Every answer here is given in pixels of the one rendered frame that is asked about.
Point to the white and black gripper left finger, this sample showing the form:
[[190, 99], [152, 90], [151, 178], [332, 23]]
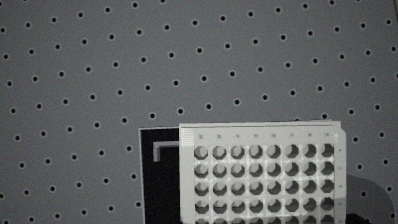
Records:
[[175, 221]]

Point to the white multi-well plate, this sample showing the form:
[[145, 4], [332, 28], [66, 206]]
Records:
[[317, 182]]

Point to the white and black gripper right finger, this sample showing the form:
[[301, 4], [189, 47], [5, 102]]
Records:
[[355, 219]]

